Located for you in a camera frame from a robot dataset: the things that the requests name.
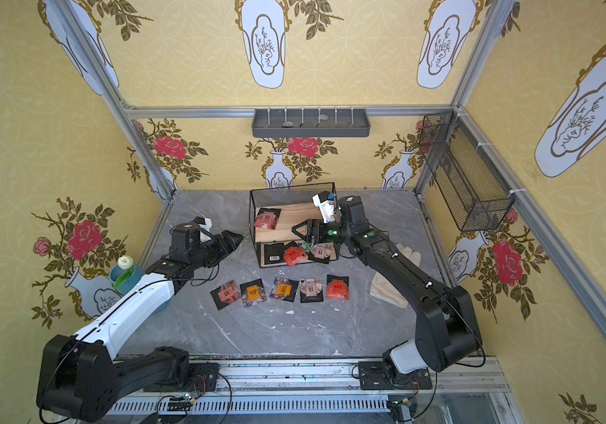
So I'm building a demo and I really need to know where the floral tea bag shelf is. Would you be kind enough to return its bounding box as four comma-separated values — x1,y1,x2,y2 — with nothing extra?
307,243,335,264

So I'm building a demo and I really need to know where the red tea bag shelf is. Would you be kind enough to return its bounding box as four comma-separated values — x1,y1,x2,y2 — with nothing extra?
283,247,308,267

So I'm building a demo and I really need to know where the pink label tea bag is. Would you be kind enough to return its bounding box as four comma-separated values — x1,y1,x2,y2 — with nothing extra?
210,280,241,310

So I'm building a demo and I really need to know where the beige floral tea bag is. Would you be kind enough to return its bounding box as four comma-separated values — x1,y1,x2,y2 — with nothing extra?
299,278,324,303

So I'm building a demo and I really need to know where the orange label tea bag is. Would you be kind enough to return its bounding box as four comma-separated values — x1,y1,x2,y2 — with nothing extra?
269,277,299,302

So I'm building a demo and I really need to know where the red black tea bag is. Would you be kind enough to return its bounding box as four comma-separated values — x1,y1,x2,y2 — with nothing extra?
327,275,350,300

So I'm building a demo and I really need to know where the earl grey red tea bag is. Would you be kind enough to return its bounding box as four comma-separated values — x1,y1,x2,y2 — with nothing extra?
253,208,282,230

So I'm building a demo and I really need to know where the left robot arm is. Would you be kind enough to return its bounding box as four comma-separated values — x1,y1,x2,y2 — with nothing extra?
36,222,244,423

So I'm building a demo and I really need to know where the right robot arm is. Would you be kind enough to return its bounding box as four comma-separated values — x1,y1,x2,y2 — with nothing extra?
292,195,484,375

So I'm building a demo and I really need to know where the green tea bag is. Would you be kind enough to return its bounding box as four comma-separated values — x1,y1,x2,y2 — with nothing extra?
300,242,315,253

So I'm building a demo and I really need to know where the large black barcode packet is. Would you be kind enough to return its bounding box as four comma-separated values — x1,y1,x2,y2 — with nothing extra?
261,243,284,266

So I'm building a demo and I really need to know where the teal vase with flower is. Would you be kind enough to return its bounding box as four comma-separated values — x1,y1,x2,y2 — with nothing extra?
108,255,145,295

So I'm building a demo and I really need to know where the white work glove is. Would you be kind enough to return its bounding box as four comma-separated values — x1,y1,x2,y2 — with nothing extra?
368,243,423,309

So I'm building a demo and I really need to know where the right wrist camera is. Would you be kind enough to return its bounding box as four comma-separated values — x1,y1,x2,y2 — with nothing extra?
313,191,336,224

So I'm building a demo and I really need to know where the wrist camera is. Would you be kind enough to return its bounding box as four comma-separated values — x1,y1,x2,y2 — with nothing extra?
193,217,212,243
313,191,336,224

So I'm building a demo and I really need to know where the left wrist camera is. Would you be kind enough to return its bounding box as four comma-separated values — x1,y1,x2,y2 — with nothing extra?
193,217,212,243

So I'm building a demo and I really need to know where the black wire mesh shelf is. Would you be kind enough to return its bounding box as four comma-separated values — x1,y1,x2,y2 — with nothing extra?
249,182,336,269

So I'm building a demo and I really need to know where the grey wall tray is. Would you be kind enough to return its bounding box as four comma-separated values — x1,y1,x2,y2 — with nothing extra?
252,107,371,139

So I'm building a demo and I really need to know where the black wall mesh basket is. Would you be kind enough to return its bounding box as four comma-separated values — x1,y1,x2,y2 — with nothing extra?
419,111,515,232

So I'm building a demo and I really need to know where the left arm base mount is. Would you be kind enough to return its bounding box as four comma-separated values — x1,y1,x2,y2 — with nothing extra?
143,362,220,393

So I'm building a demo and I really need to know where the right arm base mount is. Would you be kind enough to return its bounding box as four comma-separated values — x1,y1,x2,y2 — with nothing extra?
352,361,433,391

